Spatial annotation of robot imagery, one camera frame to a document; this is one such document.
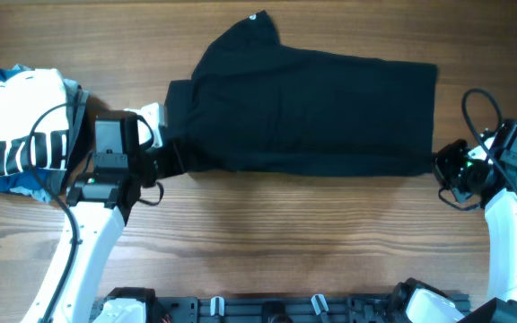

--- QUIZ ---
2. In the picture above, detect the dark teal t-shirt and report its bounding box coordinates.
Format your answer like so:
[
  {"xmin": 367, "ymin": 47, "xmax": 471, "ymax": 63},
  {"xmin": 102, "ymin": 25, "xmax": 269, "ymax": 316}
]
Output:
[{"xmin": 163, "ymin": 12, "xmax": 438, "ymax": 177}]

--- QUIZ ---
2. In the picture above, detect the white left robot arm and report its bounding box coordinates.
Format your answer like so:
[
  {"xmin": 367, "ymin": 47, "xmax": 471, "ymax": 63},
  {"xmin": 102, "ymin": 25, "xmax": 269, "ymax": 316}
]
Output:
[{"xmin": 23, "ymin": 103, "xmax": 175, "ymax": 322}]

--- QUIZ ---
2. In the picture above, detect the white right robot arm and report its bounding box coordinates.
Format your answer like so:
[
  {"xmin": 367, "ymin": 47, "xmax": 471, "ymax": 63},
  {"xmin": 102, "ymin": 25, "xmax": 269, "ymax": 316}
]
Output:
[{"xmin": 388, "ymin": 140, "xmax": 517, "ymax": 322}]

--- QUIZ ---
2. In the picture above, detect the blue folded garment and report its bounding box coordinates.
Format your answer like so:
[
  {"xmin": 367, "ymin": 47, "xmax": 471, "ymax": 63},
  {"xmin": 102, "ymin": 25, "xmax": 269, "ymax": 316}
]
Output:
[{"xmin": 0, "ymin": 65, "xmax": 51, "ymax": 203}]

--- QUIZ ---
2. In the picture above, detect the white black striped folded shirt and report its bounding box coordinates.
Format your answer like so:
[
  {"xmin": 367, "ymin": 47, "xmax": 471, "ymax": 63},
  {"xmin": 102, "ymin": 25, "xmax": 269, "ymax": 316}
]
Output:
[{"xmin": 0, "ymin": 69, "xmax": 70, "ymax": 177}]

